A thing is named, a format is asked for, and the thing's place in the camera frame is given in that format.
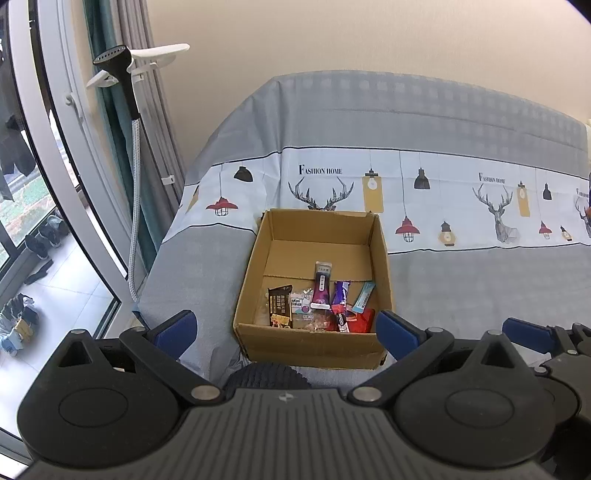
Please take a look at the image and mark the shoes on balcony floor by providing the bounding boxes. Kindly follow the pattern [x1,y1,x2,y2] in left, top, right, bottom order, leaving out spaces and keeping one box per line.
[1,210,70,357]

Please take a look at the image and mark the purple Alpenliebe candy stick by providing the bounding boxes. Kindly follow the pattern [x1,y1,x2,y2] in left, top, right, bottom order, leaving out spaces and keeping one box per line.
[331,281,351,333]

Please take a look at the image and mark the black ribbed wheel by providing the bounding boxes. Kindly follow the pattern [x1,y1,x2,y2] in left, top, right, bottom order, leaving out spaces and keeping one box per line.
[223,362,311,398]

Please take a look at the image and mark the light blue candy stick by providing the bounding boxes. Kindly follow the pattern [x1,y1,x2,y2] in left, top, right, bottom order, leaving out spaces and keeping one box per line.
[352,281,376,314]

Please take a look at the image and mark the black garment steamer head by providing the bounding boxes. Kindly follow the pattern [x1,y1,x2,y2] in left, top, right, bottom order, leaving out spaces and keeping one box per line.
[92,45,140,121]

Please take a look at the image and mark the white plastic hanger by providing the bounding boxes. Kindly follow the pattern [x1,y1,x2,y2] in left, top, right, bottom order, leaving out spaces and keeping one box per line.
[86,43,190,89]

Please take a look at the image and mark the braided steamer hose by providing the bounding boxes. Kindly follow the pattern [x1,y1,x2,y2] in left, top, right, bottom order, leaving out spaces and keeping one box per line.
[126,117,143,303]

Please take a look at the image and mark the black gold snack bar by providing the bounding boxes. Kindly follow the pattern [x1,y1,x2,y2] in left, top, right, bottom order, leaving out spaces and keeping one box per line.
[267,285,293,328]

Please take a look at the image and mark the red snack packet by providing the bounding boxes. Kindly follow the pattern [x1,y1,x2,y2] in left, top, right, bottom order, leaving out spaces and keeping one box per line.
[346,307,375,333]

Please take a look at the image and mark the purple white snack bar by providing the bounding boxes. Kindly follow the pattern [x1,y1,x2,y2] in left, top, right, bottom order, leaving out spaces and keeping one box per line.
[311,262,332,310]

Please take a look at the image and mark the clear pink candy bag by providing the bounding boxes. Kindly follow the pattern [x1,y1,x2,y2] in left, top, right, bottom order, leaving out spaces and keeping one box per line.
[290,288,314,316]

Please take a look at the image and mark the open cardboard box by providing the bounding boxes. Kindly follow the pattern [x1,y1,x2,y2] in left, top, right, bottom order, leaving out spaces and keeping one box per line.
[232,208,396,371]

